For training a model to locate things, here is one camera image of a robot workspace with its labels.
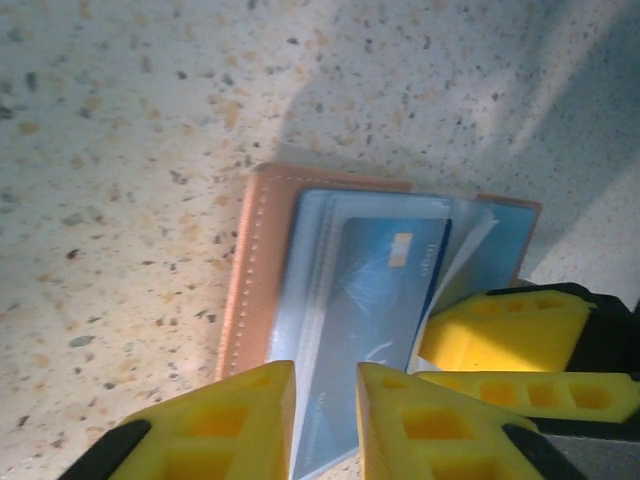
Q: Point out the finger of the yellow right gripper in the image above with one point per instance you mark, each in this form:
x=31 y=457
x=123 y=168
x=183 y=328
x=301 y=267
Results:
x=500 y=345
x=560 y=395

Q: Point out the blue VIP credit card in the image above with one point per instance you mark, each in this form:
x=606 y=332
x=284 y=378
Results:
x=370 y=280

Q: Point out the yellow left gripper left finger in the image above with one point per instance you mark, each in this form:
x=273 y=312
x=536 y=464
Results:
x=215 y=435

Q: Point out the tan leather card holder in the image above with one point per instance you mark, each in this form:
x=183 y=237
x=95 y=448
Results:
x=250 y=275

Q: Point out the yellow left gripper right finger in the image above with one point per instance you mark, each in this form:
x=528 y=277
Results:
x=430 y=440

